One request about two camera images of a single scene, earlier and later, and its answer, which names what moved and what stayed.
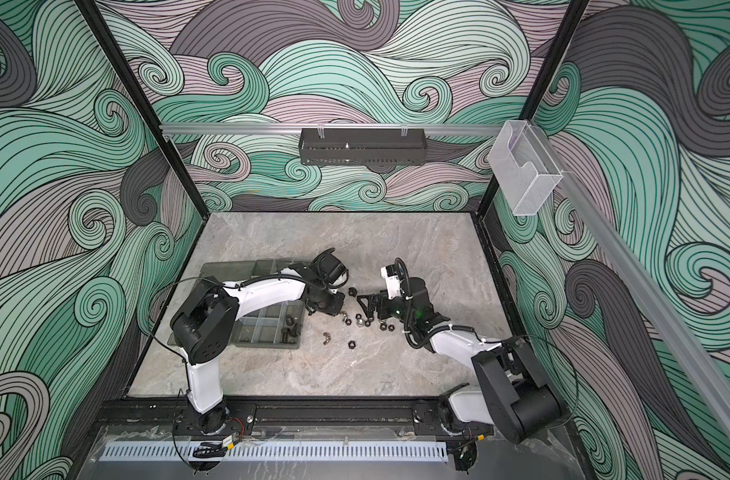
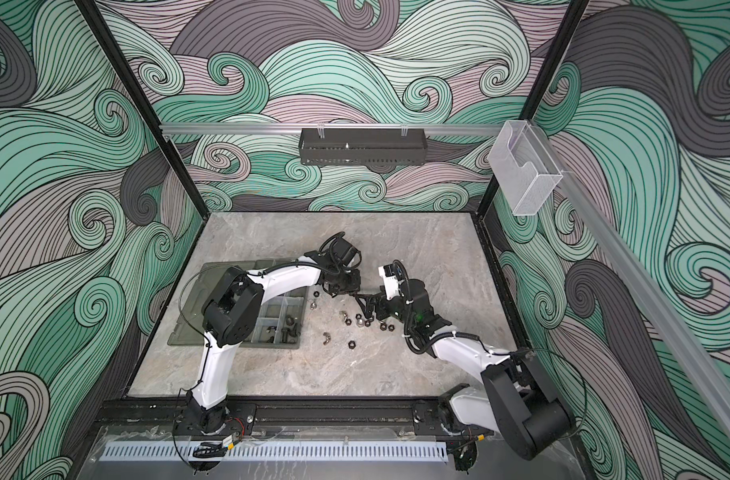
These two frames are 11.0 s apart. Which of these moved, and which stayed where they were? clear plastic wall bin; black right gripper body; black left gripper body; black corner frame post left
Moved: black left gripper body
Stayed: black right gripper body; clear plastic wall bin; black corner frame post left
